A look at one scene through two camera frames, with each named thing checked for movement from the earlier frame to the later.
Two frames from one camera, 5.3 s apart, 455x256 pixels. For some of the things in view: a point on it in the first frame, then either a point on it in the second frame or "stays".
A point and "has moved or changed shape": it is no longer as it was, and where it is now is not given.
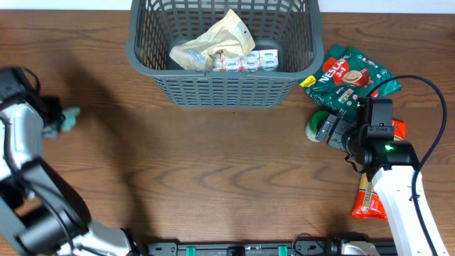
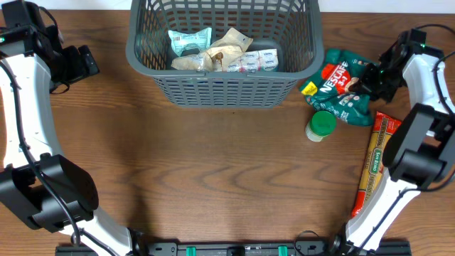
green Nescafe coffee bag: x=347 y=75 stays
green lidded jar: x=316 y=123 stays
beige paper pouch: x=229 y=35 has moved or changed shape
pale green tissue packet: x=70 y=114 → x=200 y=39
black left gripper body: x=55 y=116 → x=72 y=66
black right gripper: x=338 y=131 → x=372 y=82
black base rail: x=304 y=245 stays
